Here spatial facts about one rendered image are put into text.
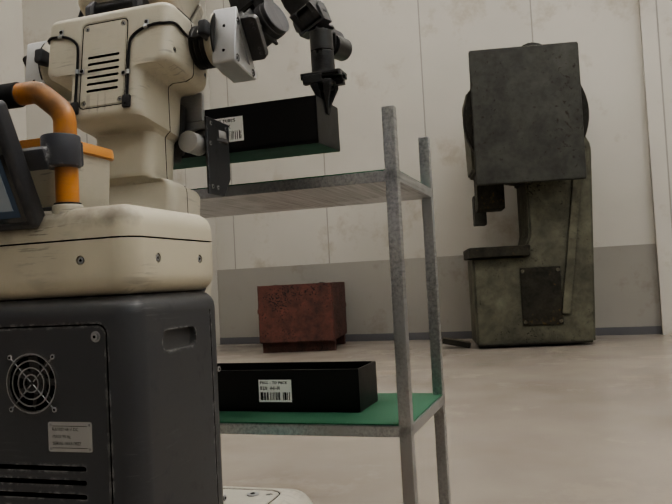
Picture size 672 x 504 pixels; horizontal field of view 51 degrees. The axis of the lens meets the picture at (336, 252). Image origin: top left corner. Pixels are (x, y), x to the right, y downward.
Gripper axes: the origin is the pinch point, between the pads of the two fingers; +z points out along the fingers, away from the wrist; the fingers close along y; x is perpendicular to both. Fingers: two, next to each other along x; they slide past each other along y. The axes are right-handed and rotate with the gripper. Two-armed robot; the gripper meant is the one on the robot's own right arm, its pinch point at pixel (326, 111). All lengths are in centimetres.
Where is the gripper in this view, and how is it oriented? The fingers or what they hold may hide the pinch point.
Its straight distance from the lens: 177.1
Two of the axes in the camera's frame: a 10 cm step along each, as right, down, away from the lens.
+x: -3.0, 0.1, -9.5
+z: 0.7, 10.0, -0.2
